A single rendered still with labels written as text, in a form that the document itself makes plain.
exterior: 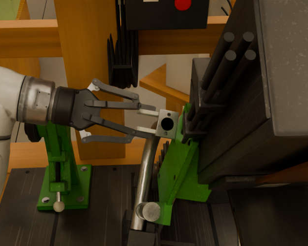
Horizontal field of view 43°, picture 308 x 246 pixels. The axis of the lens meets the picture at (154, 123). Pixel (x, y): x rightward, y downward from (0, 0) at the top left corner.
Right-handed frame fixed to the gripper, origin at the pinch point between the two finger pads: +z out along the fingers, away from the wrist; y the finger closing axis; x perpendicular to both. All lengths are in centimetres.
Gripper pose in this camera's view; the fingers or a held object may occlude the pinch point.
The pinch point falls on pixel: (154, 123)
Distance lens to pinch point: 79.9
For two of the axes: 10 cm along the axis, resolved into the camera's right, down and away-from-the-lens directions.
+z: 9.6, 1.8, 1.9
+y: 1.6, -9.8, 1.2
